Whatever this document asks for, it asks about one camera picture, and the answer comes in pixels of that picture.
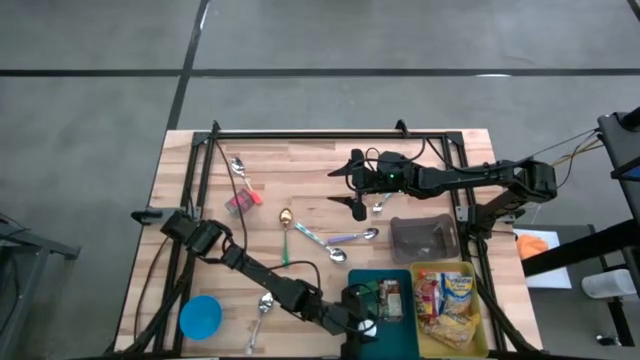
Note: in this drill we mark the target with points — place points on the red yellow ramen packet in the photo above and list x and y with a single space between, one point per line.
427 297

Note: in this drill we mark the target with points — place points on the blue ramen packet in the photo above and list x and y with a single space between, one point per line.
457 292

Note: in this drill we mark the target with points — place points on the white paper sheet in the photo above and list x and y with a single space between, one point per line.
550 280

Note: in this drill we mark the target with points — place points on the spice jar white lid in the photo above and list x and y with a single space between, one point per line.
368 328

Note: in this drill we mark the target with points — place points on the brown snack packet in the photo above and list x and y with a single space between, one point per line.
391 300

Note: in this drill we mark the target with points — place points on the black equipment cart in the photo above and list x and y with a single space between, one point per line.
620 145

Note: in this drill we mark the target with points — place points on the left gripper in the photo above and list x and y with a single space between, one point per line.
352 302

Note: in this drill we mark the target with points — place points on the brown plastic bin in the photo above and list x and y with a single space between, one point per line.
415 245

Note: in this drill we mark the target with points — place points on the plain silver spoon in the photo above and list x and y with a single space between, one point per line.
265 303

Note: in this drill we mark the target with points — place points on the red white ramen packet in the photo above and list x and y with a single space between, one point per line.
427 275

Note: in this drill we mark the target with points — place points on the black caster wheel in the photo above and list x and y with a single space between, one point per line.
607 340

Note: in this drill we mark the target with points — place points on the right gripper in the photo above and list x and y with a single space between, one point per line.
387 175

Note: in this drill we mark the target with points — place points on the grey metal bench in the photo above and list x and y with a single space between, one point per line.
40 242

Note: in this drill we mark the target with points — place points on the orange object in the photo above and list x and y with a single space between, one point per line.
531 246

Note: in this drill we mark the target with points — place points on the blue bowl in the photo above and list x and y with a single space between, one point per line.
200 318

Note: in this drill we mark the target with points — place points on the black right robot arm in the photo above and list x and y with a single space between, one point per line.
465 177

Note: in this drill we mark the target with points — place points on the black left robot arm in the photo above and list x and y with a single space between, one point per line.
270 285

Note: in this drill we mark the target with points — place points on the teal plastic bin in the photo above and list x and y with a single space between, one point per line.
400 345

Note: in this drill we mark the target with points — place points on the yellow plastic bin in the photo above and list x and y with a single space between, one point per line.
479 346

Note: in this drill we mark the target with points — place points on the white cylinder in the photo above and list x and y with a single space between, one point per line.
607 284

